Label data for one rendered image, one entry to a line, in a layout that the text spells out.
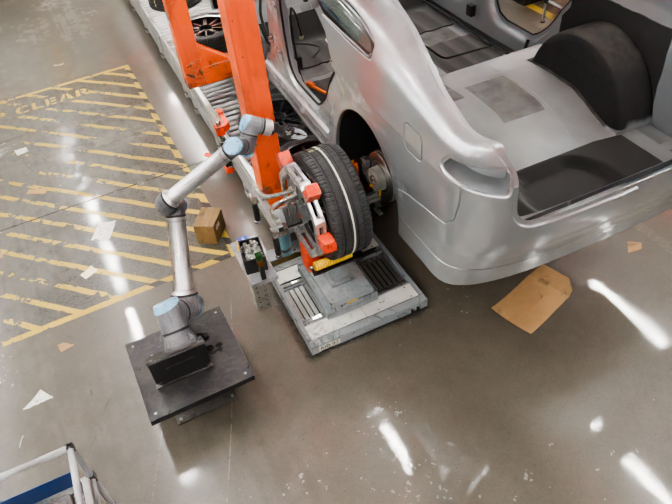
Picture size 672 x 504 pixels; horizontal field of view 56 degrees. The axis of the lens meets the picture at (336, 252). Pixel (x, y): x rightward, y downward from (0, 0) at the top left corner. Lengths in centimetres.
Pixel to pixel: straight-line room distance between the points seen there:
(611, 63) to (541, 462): 232
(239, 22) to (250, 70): 28
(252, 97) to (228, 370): 156
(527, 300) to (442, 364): 77
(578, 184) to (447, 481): 180
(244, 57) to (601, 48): 211
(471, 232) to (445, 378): 119
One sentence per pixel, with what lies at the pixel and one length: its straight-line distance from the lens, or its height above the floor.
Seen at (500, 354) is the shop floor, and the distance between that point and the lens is 403.
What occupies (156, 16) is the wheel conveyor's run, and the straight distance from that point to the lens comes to 815.
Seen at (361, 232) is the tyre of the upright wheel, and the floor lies 85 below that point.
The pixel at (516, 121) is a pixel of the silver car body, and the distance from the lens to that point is 409.
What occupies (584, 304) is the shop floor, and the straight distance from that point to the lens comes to 439.
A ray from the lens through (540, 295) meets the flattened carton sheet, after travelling 437.
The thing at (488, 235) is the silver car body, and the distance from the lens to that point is 300.
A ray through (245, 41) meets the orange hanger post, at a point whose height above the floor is 170.
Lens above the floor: 318
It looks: 44 degrees down
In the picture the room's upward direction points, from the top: 7 degrees counter-clockwise
